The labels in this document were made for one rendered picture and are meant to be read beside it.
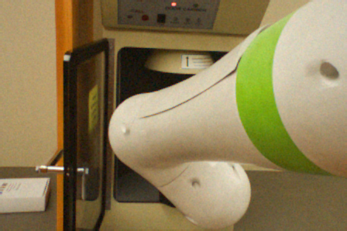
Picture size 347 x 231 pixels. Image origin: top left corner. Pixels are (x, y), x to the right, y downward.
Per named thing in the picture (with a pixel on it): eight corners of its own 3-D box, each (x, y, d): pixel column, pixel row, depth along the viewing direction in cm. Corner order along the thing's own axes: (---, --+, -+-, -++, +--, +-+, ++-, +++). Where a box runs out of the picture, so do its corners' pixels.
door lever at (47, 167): (84, 160, 76) (84, 146, 76) (70, 181, 67) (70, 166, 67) (53, 158, 77) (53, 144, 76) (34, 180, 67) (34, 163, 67)
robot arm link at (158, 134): (317, 208, 32) (381, 95, 36) (206, 101, 29) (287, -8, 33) (141, 189, 64) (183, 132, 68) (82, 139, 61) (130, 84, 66)
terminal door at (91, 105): (104, 215, 99) (108, 36, 89) (66, 310, 69) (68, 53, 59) (100, 214, 99) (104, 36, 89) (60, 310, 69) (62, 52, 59)
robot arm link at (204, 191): (218, 260, 60) (276, 205, 58) (152, 203, 57) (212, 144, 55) (202, 212, 73) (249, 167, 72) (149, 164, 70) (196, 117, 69)
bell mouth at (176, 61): (142, 61, 111) (143, 39, 110) (210, 64, 113) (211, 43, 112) (145, 72, 94) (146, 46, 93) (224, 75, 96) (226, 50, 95)
